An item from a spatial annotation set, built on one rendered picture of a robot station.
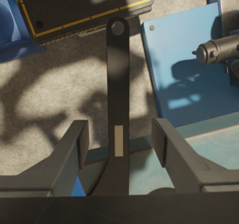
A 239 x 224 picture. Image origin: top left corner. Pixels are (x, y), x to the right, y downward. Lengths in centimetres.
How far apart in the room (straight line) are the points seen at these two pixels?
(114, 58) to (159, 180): 21
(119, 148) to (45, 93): 121
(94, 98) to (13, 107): 66
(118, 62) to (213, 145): 20
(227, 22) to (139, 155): 121
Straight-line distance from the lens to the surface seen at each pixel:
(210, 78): 137
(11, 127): 165
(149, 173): 30
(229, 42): 93
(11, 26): 130
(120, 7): 101
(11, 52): 149
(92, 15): 101
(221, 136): 31
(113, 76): 22
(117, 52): 22
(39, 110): 148
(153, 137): 16
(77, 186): 135
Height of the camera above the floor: 129
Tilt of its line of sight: 75 degrees down
